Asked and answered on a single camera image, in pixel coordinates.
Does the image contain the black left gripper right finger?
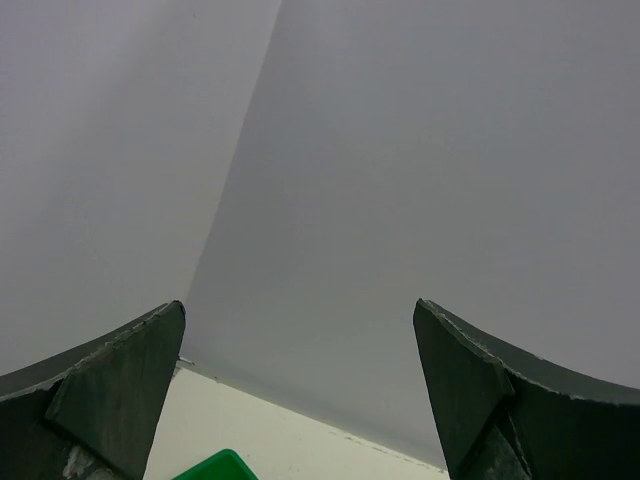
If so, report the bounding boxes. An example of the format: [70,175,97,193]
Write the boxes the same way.
[413,300,639,479]

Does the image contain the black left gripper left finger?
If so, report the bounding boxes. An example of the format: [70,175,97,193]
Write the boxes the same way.
[1,300,186,479]

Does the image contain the green plastic tray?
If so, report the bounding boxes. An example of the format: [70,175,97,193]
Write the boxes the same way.
[174,449,258,480]

